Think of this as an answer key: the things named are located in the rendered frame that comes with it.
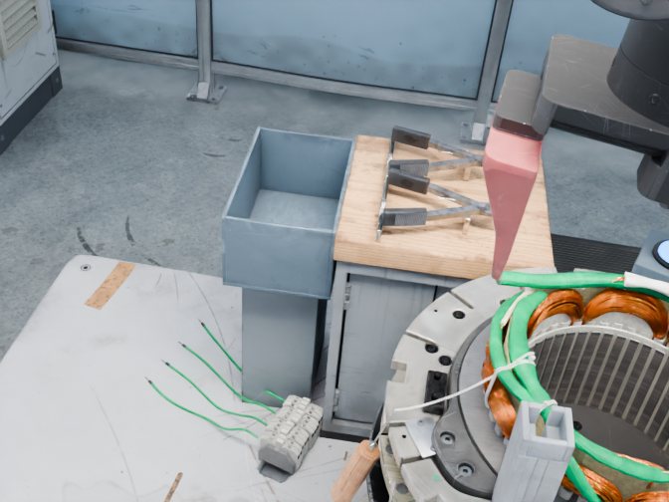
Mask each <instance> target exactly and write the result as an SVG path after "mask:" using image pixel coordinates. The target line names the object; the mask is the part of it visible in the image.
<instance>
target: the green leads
mask: <svg viewBox="0 0 669 502"><path fill-rule="evenodd" d="M198 320H199V321H200V323H201V325H202V327H203V328H204V329H205V330H206V332H207V333H208V334H209V335H210V337H211V338H212V339H213V340H214V342H215V343H216V344H217V345H218V346H219V347H220V349H221V350H222V351H223V352H224V353H225V355H226V356H227V357H228V358H229V359H230V361H231V362H232V363H233V364H234V365H235V366H236V367H237V369H238V370H239V371H240V372H242V369H241V368H240V367H239V366H238V365H237V363H236V362H235V361H234V360H233V359H232V358H231V357H230V355H229V354H228V353H227V352H226V351H225V349H224V348H223V347H222V346H221V345H220V343H219V342H218V341H217V340H216V339H215V337H214V336H213V335H212V334H211V333H210V331H209V330H208V329H207V327H206V326H205V324H204V323H203V322H201V320H200V319H198ZM178 343H179V344H181V345H182V347H183V348H185V349H186V350H188V351H189V352H191V353H192V354H193V355H195V356H196V357H197V358H198V359H199V360H201V361H202V362H203V363H204V364H205V365H206V366H207V367H209V368H210V369H211V370H212V371H213V372H214V373H215V374H216V375H217V376H218V377H219V378H220V379H221V380H222V381H223V382H224V383H225V384H226V385H227V386H228V387H229V388H230V389H231V390H232V391H233V392H234V393H235V394H236V395H238V396H239V397H240V398H242V399H243V400H245V401H247V402H249V403H252V404H256V405H260V406H262V407H265V408H266V409H268V410H270V411H271V412H272V413H274V414H276V413H277V412H276V411H274V410H272V409H271V408H269V407H268V406H266V405H264V404H262V403H260V402H256V401H252V400H249V399H247V398H245V397H244V396H242V395H241V394H240V393H238V392H237V391H236V390H235V389H234V388H233V387H232V386H231V385H230V384H229V383H228V382H227V381H226V380H225V379H224V378H223V377H222V376H221V375H220V374H218V373H217V372H216V371H215V370H214V369H213V368H212V367H211V366H210V365H209V364H208V363H207V362H206V361H205V360H204V359H202V358H201V357H200V356H199V355H198V354H196V353H195V352H194V351H192V350H191V349H189V348H188V347H187V346H186V345H184V344H182V343H180V342H179V341H178ZM162 361H163V362H164V363H165V364H166V365H167V366H169V367H170V368H172V369H173V370H174V371H176V372H177V373H179V374H180V375H181V376H183V377H184V378H185V379H187V380H188V381H189V382H190V383H191V384H192V385H193V386H194V387H195V388H196V389H197V390H198V391H199V392H200V393H201V394H202V395H203V396H204V397H205V398H206V399H207V400H208V401H209V402H210V403H212V404H213V405H214V406H215V407H217V408H218V409H220V410H222V411H223V412H226V413H229V414H233V415H236V416H241V417H249V418H253V419H256V420H258V421H259V422H261V423H262V424H264V425H265V426H268V423H266V422H265V421H263V420H262V419H260V418H258V417H256V416H253V415H249V414H241V413H236V412H233V411H229V410H226V409H224V408H222V407H220V406H219V405H217V404H216V403H215V402H214V401H212V400H211V399H210V398H209V397H208V396H207V395H206V394H205V393H204V392H203V391H202V390H201V389H200V388H199V387H198V386H197V385H196V384H195V383H194V382H193V381H192V380H191V379H190V378H189V377H187V376H186V375H184V374H183V373H182V372H180V371H179V370H178V369H176V368H175V367H173V366H172V365H171V364H170V363H168V362H166V361H164V360H162ZM145 378H146V379H147V380H148V382H149V383H150V384H151V385H152V386H153V388H154V389H155V390H156V391H157V392H158V393H159V394H160V395H161V396H163V397H164V398H165V399H166V400H168V401H169V402H170V403H172V404H174V405H175V406H177V407H179V408H181V409H183V410H185V411H187V412H190V413H192V414H194V415H197V416H199V417H202V418H204V419H206V420H208V421H210V422H211V423H213V424H214V425H216V426H217V427H219V428H221V429H223V430H227V431H237V430H241V431H246V432H248V433H250V434H251V435H253V436H254V437H255V438H257V439H258V438H259V436H258V435H256V434H255V433H253V432H252V431H250V430H249V429H246V428H242V427H237V428H227V427H223V426H221V425H220V424H218V423H217V422H215V421H214V420H212V419H210V418H208V417H206V416H204V415H202V414H199V413H197V412H194V411H192V410H190V409H187V408H185V407H183V406H181V405H179V404H177V403H176V402H174V401H172V400H171V399H170V398H168V397H167V396H166V395H165V394H163V393H162V392H161V391H160V390H159V389H158V388H157V387H156V385H155V384H154V383H153V382H152V381H151V380H150V379H148V378H147V377H145ZM264 392H265V393H267V394H269V395H271V396H273V397H275V398H277V399H278V400H280V401H282V402H285V400H284V399H282V398H280V397H279V396H277V395H275V394H274V393H272V392H270V391H268V390H264Z"/></svg>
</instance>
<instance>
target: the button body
mask: <svg viewBox="0 0 669 502"><path fill-rule="evenodd" d="M662 240H669V234H667V233H664V232H661V231H658V230H655V229H653V228H651V230H650V232H649V234H648V236H647V238H646V240H645V242H644V244H643V246H642V249H641V251H640V253H639V255H638V257H637V259H636V261H635V263H634V266H633V268H632V271H631V273H632V274H636V275H639V276H642V277H646V278H649V279H653V280H657V281H662V282H665V283H669V270H668V269H666V268H665V267H663V266H661V265H660V264H659V263H658V262H657V261H656V260H655V258H654V257H653V254H652V250H653V247H654V245H655V244H656V243H658V242H659V241H662Z"/></svg>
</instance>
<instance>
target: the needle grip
mask: <svg viewBox="0 0 669 502"><path fill-rule="evenodd" d="M368 444H369V440H364V441H363V442H361V443H360V444H359V445H358V446H357V448H356V450H355V451H354V453H353V454H352V456H351V458H350V459H349V461H348V463H347V464H346V466H345V468H344V469H343V471H342V472H341V474H340V476H339V477H338V479H337V481H336V482H335V484H334V486H333V488H332V489H331V496H332V498H333V501H334V502H350V501H351V500H352V499H353V497H354V496H355V494H356V492H357V491H358V489H359V488H360V486H361V485H362V483H363V482H364V480H365V478H366V477H367V475H368V474H369V472H370V471H371V469H372V468H373V466H374V465H375V463H376V461H377V460H378V458H379V457H380V454H381V452H380V450H379V448H378V445H377V446H376V448H375V450H374V452H373V453H369V452H368V451H367V450H366V446H367V445H368Z"/></svg>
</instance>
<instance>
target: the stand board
mask: <svg viewBox="0 0 669 502"><path fill-rule="evenodd" d="M389 147H390V138H382V137H375V136H367V135H358V136H357V140H356V144H355V149H354V153H353V158H352V163H351V167H350V172H349V176H348V181H347V186H346V190H345V195H344V200H343V204H342V209H341V213H340V218H339V223H338V227H337V232H336V236H335V241H334V260H337V261H343V262H351V263H358V264H365V265H372V266H379V267H386V268H393V269H400V270H408V271H415V272H422V273H429V274H436V275H443V276H450V277H457V278H465V279H472V280H476V279H479V278H482V277H485V276H488V275H492V265H493V256H494V246H495V236H496V234H495V227H494V222H493V217H488V216H484V215H471V220H470V225H469V229H468V234H467V235H463V234H462V217H456V218H449V219H441V220H434V221H426V225H422V226H383V227H382V234H381V241H380V243H378V242H375V236H376V229H377V222H378V216H379V209H380V203H381V197H382V190H383V184H384V178H385V172H386V166H387V159H388V153H389ZM395 159H428V160H429V162H435V161H442V160H450V159H458V157H456V156H453V155H450V154H447V153H445V152H438V150H437V149H434V148H431V147H428V149H422V148H419V147H415V146H411V145H407V144H404V143H400V142H395V147H394V153H393V160H395ZM463 174H464V167H463V168H456V169H448V170H440V171H433V172H428V176H424V177H428V178H430V182H431V183H434V184H436V185H439V186H441V187H444V188H446V189H449V190H451V191H454V192H456V193H459V194H461V195H464V196H466V197H469V198H471V199H474V200H476V201H479V202H489V197H488V192H487V187H486V182H485V177H484V172H483V167H477V166H471V170H470V175H469V180H468V181H463ZM459 206H461V205H459V204H457V203H454V202H452V201H449V200H447V199H440V198H438V196H437V195H434V194H432V193H429V192H427V194H426V195H424V194H421V193H417V192H414V191H410V190H407V189H403V188H400V187H397V186H393V185H390V184H389V186H388V193H387V200H386V207H385V208H412V207H426V208H427V211H429V210H437V209H444V208H452V207H459ZM543 267H554V257H553V248H552V239H551V231H550V222H549V213H548V204H547V195H546V186H545V177H544V168H543V160H542V159H541V158H540V164H539V171H538V174H537V178H536V181H535V184H534V187H533V190H532V193H531V196H530V199H529V202H528V204H527V207H526V210H525V213H524V216H523V219H522V222H521V225H520V228H519V231H518V234H517V236H516V239H515V242H514V245H513V248H512V251H511V254H510V257H509V260H508V262H507V264H506V267H505V269H504V271H511V270H518V269H527V268H543Z"/></svg>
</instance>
